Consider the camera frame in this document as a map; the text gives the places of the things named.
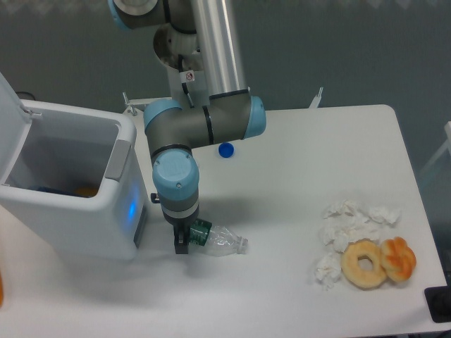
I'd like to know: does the crumpled white tissue bottom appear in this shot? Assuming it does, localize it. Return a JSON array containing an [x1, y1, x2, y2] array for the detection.
[[314, 252, 342, 291]]

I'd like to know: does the plain ring donut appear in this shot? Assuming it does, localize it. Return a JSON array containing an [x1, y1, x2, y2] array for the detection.
[[340, 240, 387, 289]]

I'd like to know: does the crumpled white tissue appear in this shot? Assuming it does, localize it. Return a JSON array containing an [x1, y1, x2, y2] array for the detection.
[[322, 199, 402, 226], [314, 252, 342, 291], [319, 220, 380, 254]]

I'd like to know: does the blue bottle cap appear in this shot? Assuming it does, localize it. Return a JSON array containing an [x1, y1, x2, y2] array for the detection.
[[218, 142, 235, 158]]

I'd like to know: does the white trash bin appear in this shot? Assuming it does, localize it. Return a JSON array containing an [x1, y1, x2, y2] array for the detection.
[[1, 100, 148, 260]]

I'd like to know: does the orange glazed twisted bun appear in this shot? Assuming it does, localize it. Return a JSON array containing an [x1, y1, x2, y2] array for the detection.
[[380, 237, 416, 282]]

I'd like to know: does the orange object at left edge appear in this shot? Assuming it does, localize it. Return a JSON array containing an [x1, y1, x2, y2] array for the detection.
[[0, 272, 5, 307]]

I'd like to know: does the orange item inside bin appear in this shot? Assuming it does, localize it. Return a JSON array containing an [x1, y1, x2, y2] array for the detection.
[[74, 187, 98, 198]]

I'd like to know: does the white table bracket right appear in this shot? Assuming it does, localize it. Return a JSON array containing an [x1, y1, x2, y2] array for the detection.
[[309, 87, 323, 108]]

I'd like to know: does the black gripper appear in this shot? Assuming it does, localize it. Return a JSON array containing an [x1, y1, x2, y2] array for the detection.
[[163, 209, 199, 254]]

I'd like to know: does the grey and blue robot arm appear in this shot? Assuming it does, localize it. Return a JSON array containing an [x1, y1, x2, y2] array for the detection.
[[109, 1, 266, 254]]

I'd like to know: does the clear plastic bottle green label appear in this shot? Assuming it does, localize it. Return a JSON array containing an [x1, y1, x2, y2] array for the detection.
[[190, 219, 249, 257]]

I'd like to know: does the crumpled white tissue middle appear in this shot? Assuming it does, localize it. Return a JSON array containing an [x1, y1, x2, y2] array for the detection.
[[319, 220, 380, 254]]

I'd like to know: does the crumpled white tissue top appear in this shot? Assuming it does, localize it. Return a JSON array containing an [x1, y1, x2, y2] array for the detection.
[[322, 199, 402, 226]]

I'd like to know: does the white frame at right edge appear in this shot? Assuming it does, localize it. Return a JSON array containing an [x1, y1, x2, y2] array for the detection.
[[418, 121, 450, 189]]

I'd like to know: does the white trash bin lid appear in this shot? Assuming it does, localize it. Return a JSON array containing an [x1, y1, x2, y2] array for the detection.
[[1, 75, 32, 184]]

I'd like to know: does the black device at table edge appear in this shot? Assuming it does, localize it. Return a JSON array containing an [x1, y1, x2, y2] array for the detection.
[[424, 286, 450, 323]]

